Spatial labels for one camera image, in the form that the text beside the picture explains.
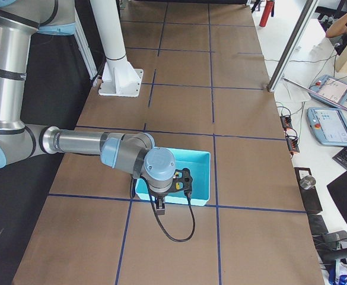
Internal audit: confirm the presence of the aluminium frame post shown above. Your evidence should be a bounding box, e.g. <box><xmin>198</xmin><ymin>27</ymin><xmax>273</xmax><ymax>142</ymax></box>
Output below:
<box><xmin>267</xmin><ymin>0</ymin><xmax>319</xmax><ymax>92</ymax></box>

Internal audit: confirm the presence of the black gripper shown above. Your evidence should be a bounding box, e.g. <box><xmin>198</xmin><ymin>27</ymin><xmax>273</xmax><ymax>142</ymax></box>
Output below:
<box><xmin>155</xmin><ymin>194</ymin><xmax>166</xmax><ymax>216</ymax></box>

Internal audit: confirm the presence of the yellow beetle toy car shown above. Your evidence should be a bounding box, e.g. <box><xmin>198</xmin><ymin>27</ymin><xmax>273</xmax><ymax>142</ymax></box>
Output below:
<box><xmin>173</xmin><ymin>170</ymin><xmax>183</xmax><ymax>191</ymax></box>

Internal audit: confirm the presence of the near blue teach pendant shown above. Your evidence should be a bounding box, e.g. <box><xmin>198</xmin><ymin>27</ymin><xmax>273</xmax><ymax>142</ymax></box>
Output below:
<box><xmin>307</xmin><ymin>107</ymin><xmax>347</xmax><ymax>147</ymax></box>

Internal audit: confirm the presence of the light blue plastic bin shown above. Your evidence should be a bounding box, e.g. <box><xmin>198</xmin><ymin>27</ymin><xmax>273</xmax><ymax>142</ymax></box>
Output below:
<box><xmin>136</xmin><ymin>148</ymin><xmax>211</xmax><ymax>206</ymax></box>

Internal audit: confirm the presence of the person's forearm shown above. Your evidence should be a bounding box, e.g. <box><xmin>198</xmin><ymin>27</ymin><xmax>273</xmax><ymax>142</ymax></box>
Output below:
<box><xmin>325</xmin><ymin>13</ymin><xmax>347</xmax><ymax>38</ymax></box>

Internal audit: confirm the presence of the red cylinder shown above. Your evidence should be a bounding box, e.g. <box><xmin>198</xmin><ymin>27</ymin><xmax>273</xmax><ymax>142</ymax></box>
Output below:
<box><xmin>259</xmin><ymin>0</ymin><xmax>275</xmax><ymax>27</ymax></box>

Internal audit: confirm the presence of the far blue teach pendant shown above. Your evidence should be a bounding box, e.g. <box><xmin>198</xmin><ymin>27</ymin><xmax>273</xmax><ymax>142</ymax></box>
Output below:
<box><xmin>309</xmin><ymin>75</ymin><xmax>347</xmax><ymax>105</ymax></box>

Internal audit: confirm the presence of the blue teach pendant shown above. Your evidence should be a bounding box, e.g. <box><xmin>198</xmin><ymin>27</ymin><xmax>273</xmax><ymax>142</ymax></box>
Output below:
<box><xmin>309</xmin><ymin>75</ymin><xmax>347</xmax><ymax>105</ymax></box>
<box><xmin>307</xmin><ymin>107</ymin><xmax>347</xmax><ymax>147</ymax></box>

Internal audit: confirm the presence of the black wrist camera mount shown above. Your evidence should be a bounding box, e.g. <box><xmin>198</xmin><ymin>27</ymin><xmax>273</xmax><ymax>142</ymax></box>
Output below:
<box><xmin>168</xmin><ymin>168</ymin><xmax>193</xmax><ymax>199</ymax></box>

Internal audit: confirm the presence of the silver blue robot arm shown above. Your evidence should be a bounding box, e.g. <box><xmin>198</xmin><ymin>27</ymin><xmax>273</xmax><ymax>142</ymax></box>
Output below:
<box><xmin>0</xmin><ymin>1</ymin><xmax>176</xmax><ymax>214</ymax></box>

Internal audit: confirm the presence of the silver metal cup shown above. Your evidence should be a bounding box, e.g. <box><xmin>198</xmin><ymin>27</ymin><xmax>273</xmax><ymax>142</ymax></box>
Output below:
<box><xmin>299</xmin><ymin>175</ymin><xmax>316</xmax><ymax>190</ymax></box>

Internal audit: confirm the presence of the white support column with base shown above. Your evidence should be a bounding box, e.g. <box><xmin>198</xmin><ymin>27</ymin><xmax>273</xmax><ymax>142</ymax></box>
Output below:
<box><xmin>90</xmin><ymin>0</ymin><xmax>144</xmax><ymax>97</ymax></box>

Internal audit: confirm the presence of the black camera cable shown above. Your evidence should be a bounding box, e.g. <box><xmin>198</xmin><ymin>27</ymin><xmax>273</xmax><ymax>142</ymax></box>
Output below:
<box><xmin>151</xmin><ymin>192</ymin><xmax>196</xmax><ymax>243</ymax></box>

